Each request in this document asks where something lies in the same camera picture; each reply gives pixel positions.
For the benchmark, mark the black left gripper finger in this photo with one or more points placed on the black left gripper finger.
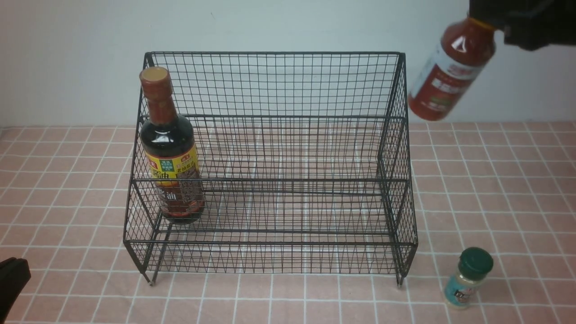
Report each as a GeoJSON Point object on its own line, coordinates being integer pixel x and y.
{"type": "Point", "coordinates": [14, 275]}

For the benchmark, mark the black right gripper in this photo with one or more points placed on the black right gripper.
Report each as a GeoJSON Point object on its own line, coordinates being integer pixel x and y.
{"type": "Point", "coordinates": [529, 24]}

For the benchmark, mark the red chili sauce bottle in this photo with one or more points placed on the red chili sauce bottle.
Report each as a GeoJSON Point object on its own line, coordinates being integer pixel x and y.
{"type": "Point", "coordinates": [462, 53]}

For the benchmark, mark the dark soy sauce bottle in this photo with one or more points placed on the dark soy sauce bottle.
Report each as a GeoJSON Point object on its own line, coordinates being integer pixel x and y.
{"type": "Point", "coordinates": [170, 148]}

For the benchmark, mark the green-capped seasoning jar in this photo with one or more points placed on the green-capped seasoning jar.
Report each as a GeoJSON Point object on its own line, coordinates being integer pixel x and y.
{"type": "Point", "coordinates": [473, 267]}

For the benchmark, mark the black wire shelf rack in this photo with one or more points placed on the black wire shelf rack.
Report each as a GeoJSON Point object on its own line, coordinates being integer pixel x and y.
{"type": "Point", "coordinates": [304, 167]}

